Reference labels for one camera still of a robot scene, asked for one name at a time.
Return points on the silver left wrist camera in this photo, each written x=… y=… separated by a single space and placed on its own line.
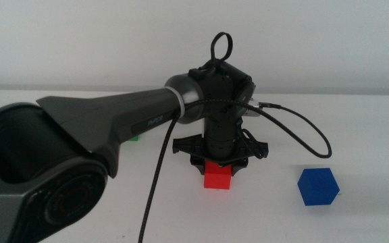
x=254 y=109

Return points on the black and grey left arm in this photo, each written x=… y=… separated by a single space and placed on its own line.
x=96 y=118

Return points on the red cube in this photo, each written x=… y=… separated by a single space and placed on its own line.
x=217 y=180

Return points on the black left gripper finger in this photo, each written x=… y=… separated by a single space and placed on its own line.
x=198 y=167
x=237 y=167

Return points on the blue cube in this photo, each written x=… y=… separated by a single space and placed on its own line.
x=317 y=187

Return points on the green cube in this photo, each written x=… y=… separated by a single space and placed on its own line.
x=134 y=138

